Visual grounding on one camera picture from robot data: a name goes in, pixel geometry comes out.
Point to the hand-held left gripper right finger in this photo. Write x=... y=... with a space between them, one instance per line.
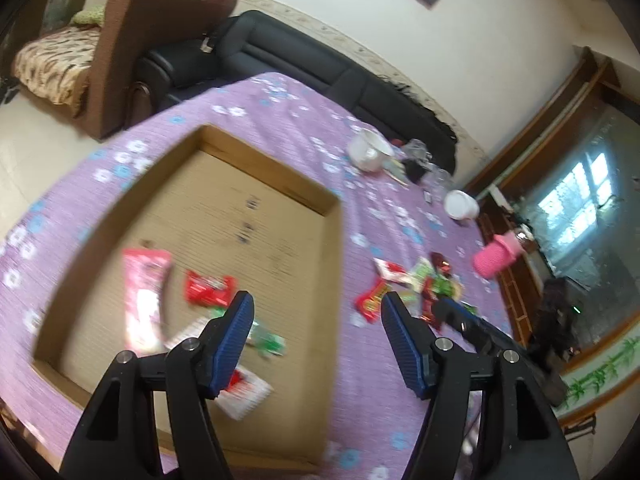
x=404 y=347

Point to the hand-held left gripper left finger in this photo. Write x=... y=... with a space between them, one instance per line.
x=231 y=345

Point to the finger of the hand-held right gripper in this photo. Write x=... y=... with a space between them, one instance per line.
x=457 y=315

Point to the green white snack packet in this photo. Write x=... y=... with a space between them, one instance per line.
x=270 y=342

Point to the white red snack packet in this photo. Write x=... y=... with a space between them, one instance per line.
x=250 y=392

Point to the pile of mixed snacks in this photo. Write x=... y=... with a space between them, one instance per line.
x=395 y=272

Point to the long pink white snack packet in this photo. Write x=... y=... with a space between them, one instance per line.
x=145 y=300

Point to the cardboard box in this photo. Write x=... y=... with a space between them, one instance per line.
x=225 y=200

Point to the pink knit sleeved bottle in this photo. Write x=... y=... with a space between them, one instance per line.
x=495 y=257

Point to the bamboo print panel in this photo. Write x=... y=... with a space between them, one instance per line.
x=605 y=370

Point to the purple floral tablecloth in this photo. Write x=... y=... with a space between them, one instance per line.
x=310 y=360

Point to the white plastic bottle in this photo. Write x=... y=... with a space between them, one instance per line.
x=460 y=206

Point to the small printed booklet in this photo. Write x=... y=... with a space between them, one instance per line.
x=395 y=172

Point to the white mug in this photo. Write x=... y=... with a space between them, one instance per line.
x=367 y=152

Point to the black sofa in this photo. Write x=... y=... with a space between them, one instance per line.
x=280 y=55

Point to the brown armchair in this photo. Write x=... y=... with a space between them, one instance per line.
x=115 y=60

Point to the patterned seat cushion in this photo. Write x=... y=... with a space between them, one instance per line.
x=55 y=65

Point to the green pillow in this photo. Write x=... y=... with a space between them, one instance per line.
x=89 y=15

